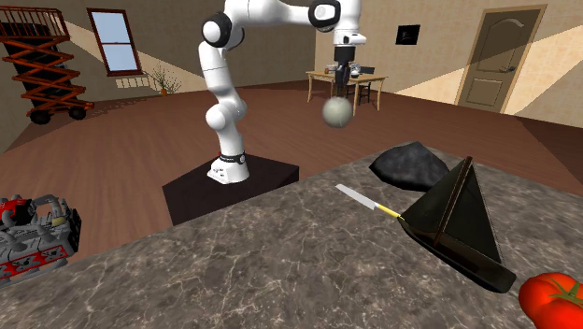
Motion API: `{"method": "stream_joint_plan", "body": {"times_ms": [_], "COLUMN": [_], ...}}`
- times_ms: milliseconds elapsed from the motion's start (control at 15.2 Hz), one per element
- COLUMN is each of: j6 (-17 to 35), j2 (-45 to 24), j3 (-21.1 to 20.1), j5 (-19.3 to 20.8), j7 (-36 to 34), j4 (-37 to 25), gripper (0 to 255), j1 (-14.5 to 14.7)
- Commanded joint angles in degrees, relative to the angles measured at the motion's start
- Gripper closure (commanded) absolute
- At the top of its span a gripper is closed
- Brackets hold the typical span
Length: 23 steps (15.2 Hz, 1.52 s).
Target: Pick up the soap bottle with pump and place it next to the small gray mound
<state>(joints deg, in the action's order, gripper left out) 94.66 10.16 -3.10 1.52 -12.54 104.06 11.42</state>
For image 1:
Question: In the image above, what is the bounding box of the grey ball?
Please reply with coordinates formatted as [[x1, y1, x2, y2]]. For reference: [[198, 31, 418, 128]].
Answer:
[[321, 96, 354, 129]]

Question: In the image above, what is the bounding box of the wooden table with items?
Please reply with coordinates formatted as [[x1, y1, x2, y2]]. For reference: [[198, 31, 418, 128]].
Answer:
[[305, 63, 390, 113]]

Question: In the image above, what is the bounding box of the black chair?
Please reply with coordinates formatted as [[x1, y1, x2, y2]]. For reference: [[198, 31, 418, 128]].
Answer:
[[346, 65, 377, 107]]

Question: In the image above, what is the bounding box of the dark grey rock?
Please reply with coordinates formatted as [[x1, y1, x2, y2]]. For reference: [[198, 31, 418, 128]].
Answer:
[[368, 140, 450, 193]]

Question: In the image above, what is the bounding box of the dark robot stand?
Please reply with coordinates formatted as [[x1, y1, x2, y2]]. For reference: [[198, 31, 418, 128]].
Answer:
[[162, 153, 300, 227]]

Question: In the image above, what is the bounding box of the tan panel door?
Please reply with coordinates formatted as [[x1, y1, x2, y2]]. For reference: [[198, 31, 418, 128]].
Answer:
[[454, 4, 548, 116]]

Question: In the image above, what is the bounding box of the bare twig plant in pot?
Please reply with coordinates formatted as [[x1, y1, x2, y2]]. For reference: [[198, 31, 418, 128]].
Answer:
[[146, 64, 183, 97]]

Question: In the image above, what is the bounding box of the black sailboat model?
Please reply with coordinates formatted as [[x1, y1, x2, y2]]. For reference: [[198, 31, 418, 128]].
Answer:
[[396, 155, 518, 294]]

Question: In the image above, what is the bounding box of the red-framed window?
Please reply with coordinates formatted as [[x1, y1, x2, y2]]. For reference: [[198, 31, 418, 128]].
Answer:
[[86, 7, 144, 78]]

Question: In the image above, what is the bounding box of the orange scissor lift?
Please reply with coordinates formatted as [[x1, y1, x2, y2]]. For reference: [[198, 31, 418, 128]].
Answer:
[[0, 6, 96, 126]]

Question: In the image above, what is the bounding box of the red tomato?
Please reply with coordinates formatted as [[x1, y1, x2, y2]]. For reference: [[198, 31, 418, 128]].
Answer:
[[519, 271, 583, 329]]

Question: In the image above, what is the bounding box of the grey and red engine model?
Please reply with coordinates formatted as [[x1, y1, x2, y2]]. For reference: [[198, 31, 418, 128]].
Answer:
[[0, 193, 82, 287]]

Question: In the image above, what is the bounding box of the black wall picture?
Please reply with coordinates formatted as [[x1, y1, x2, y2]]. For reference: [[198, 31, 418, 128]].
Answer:
[[394, 24, 421, 46]]

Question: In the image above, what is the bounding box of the yellow-handled knife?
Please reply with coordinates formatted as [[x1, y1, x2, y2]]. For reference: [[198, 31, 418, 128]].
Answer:
[[335, 183, 405, 221]]

